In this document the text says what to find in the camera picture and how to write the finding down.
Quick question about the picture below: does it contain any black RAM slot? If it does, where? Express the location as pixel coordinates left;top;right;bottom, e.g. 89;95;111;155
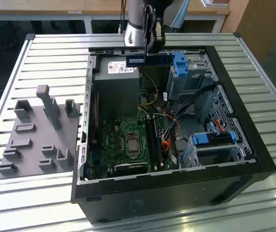
145;115;154;171

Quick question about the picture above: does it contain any black hanging cable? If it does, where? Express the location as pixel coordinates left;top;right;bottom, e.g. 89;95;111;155
118;0;127;34

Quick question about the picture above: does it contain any black PC case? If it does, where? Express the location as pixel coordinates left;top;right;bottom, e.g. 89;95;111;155
70;44;276;224

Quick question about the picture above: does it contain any grey parts rack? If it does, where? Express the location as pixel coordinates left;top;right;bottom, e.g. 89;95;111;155
0;84;83;180

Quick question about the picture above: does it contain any metal drive cage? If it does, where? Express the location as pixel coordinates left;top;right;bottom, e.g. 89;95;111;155
166;53;220;103

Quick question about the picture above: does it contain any grey power supply unit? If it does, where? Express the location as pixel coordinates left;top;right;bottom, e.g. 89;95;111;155
92;57;141;119

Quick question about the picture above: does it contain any green motherboard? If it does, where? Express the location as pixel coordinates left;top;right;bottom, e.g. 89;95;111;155
88;115;177;180

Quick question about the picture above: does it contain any blue disk carrier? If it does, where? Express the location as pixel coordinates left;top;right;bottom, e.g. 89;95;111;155
191;131;237;147

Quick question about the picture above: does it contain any CPU socket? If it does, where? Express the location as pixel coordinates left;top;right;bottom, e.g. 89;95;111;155
124;133;143;160

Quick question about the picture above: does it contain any wooden desk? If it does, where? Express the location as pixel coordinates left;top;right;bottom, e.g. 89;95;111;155
0;0;231;34

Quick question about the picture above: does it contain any metal disk bay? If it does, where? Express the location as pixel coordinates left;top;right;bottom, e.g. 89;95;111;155
188;130;247;168

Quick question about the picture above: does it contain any silver CPU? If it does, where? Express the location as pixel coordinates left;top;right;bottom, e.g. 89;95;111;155
127;139;139;155

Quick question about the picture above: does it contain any yellow wire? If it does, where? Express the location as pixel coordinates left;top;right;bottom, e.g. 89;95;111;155
137;73;160;107

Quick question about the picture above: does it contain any orange red wire bundle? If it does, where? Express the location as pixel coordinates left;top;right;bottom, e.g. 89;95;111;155
161;141;175;155

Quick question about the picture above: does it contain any blue RAM stick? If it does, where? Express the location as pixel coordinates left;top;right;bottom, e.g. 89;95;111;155
126;54;175;68

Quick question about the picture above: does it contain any wooden cabinet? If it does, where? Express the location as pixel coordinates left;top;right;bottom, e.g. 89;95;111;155
220;0;276;64

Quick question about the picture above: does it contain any orange data cable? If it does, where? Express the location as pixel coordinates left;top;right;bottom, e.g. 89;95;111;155
214;120;226;133

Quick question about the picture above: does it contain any black flat data cable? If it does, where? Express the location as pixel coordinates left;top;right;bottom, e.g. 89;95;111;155
173;84;216;119

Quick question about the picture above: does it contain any dark RAM stick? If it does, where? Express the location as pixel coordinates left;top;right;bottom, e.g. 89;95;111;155
153;117;164;170

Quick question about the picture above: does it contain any black graphics card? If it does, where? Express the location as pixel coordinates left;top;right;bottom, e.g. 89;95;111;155
114;162;149;176

